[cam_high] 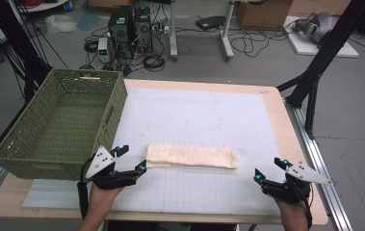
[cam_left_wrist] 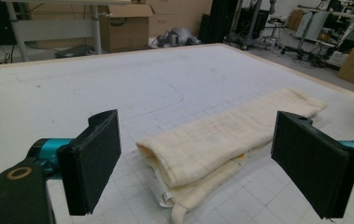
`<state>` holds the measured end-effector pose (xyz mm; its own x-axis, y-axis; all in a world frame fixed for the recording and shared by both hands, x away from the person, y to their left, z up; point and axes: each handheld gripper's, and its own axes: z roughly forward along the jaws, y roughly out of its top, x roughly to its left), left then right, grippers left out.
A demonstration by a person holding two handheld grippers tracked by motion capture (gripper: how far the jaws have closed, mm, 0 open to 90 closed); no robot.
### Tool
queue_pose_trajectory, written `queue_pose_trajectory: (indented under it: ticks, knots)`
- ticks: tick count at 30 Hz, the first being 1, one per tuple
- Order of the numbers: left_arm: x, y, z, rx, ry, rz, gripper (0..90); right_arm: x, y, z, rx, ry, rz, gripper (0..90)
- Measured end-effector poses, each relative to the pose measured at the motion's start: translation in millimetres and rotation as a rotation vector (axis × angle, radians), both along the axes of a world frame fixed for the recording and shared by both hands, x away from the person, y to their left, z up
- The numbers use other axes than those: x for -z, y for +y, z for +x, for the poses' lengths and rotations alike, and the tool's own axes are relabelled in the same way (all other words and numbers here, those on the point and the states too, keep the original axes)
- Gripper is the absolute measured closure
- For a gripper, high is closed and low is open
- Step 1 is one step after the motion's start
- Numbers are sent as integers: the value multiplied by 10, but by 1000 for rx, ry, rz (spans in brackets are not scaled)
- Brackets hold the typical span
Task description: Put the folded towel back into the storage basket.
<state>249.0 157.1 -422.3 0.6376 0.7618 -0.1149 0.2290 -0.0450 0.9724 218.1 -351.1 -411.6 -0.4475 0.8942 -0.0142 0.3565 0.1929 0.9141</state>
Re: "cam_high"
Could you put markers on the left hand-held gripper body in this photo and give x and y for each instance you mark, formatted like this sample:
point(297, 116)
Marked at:
point(101, 162)

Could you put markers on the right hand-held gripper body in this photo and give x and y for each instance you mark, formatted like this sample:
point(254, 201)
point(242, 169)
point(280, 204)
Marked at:
point(302, 174)

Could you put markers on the cream towel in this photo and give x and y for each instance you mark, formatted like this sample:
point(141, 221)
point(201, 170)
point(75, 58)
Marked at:
point(191, 156)

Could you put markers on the person's left hand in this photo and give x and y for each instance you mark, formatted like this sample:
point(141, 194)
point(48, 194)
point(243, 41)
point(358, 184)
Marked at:
point(101, 197)

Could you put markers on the person's right hand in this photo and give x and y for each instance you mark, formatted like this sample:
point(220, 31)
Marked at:
point(294, 210)

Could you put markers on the green woven plastic basket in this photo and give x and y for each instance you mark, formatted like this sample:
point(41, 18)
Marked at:
point(64, 125)

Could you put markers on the white grid mat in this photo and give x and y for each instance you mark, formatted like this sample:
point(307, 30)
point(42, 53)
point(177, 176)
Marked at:
point(196, 122)

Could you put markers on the small white power supply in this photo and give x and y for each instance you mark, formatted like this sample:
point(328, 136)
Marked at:
point(103, 49)

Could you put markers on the black metal stand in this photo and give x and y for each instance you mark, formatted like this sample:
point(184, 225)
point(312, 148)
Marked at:
point(16, 41)
point(324, 54)

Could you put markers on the large black computer tower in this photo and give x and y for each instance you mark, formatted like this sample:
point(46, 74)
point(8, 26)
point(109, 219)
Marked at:
point(121, 30)

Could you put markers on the white floor board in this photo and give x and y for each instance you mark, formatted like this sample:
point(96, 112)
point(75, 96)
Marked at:
point(323, 49)

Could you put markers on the slim black computer tower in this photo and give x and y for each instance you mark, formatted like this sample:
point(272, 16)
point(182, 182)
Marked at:
point(143, 29)

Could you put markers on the white desk leg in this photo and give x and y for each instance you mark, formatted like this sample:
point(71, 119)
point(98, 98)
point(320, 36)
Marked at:
point(173, 30)
point(227, 32)

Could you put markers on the blue floor sheet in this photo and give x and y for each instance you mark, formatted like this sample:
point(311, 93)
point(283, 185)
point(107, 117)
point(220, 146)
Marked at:
point(88, 20)

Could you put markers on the clear plastic bag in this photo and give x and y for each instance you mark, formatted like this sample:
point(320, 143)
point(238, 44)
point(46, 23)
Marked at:
point(59, 24)

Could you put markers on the grey rounded machine shell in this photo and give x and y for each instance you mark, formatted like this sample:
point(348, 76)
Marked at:
point(319, 25)

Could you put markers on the brown cardboard box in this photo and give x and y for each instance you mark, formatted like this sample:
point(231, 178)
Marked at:
point(263, 14)

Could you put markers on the flat black device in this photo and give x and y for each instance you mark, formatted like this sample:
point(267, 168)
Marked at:
point(209, 22)

